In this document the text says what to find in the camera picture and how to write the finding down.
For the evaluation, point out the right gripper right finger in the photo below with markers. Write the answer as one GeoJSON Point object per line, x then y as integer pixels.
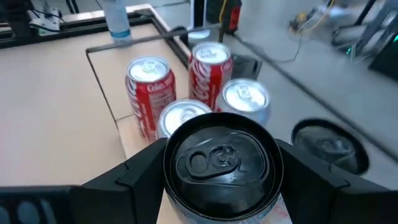
{"type": "Point", "coordinates": [335, 202]}

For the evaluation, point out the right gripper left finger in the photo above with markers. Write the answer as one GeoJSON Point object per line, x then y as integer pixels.
{"type": "Point", "coordinates": [124, 193]}

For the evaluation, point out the silver cola can black lid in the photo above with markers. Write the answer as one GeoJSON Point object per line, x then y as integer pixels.
{"type": "Point", "coordinates": [329, 146]}
{"type": "Point", "coordinates": [222, 168]}

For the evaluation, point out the silver Diet Coke can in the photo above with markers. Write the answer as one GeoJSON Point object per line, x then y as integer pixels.
{"type": "Point", "coordinates": [245, 96]}
{"type": "Point", "coordinates": [183, 113]}

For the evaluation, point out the red Coca-Cola can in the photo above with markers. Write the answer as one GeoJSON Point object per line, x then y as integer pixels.
{"type": "Point", "coordinates": [152, 93]}
{"type": "Point", "coordinates": [208, 74]}

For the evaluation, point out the slim white can blue band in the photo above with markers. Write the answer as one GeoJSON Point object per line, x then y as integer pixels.
{"type": "Point", "coordinates": [116, 21]}

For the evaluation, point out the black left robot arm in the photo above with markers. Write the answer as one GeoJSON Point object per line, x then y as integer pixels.
{"type": "Point", "coordinates": [14, 18]}

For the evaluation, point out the black computer tower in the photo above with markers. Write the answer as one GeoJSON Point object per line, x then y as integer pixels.
{"type": "Point", "coordinates": [385, 59]}

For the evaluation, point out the black perforated case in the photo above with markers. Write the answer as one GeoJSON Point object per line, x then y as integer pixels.
{"type": "Point", "coordinates": [245, 67]}

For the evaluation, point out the black white pole round base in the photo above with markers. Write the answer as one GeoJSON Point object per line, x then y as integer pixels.
{"type": "Point", "coordinates": [199, 35]}

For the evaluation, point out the black red equipment box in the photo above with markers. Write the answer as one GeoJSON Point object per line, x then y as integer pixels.
{"type": "Point", "coordinates": [231, 15]}

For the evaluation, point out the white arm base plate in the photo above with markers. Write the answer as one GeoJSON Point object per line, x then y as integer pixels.
{"type": "Point", "coordinates": [46, 21]}

